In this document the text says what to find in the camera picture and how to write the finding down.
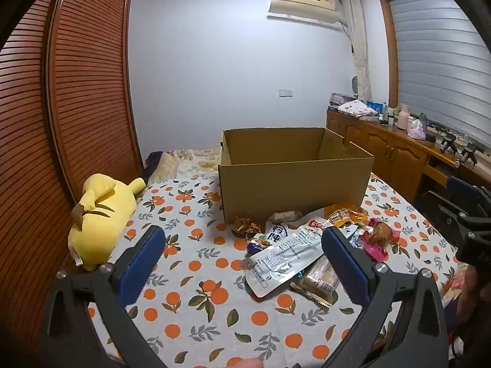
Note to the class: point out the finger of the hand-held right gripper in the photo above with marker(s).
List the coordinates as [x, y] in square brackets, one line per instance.
[462, 191]
[473, 223]

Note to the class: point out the folded floral cloth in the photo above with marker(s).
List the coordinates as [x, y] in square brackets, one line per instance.
[356, 108]

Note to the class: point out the floral quilt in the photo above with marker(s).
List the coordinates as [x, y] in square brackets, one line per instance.
[199, 157]

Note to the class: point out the small purple snack packet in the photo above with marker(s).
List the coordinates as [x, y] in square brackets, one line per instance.
[259, 243]

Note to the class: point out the beige wall air conditioner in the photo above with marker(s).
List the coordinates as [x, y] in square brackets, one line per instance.
[303, 2]

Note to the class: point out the brown cracker packet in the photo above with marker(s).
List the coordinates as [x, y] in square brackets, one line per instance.
[318, 281]

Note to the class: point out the small silver snack packet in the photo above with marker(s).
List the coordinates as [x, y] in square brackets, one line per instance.
[356, 239]

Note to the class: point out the pink wrapper snack packet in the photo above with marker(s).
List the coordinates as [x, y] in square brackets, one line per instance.
[379, 235]

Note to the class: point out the brown cardboard box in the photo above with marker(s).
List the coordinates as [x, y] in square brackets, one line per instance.
[291, 188]

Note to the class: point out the pink bottle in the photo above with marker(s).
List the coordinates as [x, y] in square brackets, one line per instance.
[403, 117]

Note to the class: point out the black clamp tool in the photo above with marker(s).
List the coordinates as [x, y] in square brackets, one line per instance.
[467, 152]
[446, 142]

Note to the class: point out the white blue-print snack packet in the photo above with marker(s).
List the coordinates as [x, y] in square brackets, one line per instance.
[277, 234]

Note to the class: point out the beige pillow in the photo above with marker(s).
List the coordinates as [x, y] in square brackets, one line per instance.
[165, 165]

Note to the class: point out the white roll snack packet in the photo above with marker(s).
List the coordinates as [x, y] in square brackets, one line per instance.
[287, 214]

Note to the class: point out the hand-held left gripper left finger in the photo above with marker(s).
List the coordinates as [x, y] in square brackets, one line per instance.
[140, 266]

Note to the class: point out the silver snack packet red label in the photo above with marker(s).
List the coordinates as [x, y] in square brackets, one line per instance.
[284, 260]

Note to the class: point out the grey window blind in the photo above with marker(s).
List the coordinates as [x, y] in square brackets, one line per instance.
[433, 65]

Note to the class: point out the person's right forearm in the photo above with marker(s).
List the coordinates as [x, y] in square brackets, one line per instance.
[475, 299]

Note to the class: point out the wooden cabinet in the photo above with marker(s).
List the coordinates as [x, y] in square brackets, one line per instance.
[391, 149]

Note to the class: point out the small brown orange snack packet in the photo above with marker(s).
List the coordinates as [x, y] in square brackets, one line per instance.
[245, 225]

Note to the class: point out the pink tissue pack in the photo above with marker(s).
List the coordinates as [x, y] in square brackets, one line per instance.
[417, 130]

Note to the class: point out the blue box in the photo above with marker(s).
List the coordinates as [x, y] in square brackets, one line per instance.
[376, 106]

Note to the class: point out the small white fan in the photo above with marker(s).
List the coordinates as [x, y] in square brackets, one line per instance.
[355, 86]

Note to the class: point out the wooden window frame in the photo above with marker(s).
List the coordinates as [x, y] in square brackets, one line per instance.
[389, 46]

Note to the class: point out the wooden louvered sliding wardrobe door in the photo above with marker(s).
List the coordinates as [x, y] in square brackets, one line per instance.
[88, 84]

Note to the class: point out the yellow plush toy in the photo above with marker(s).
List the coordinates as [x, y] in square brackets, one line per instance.
[99, 218]

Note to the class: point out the cream patterned curtain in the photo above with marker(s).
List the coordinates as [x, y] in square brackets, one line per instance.
[358, 46]

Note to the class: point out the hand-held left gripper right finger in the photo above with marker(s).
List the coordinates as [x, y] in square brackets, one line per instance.
[345, 266]

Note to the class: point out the purple patterned bag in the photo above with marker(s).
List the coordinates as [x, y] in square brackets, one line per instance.
[339, 99]

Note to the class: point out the person's left hand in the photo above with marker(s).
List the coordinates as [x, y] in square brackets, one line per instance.
[249, 363]

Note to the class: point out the white wall switch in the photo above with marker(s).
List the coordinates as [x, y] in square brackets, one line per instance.
[285, 92]

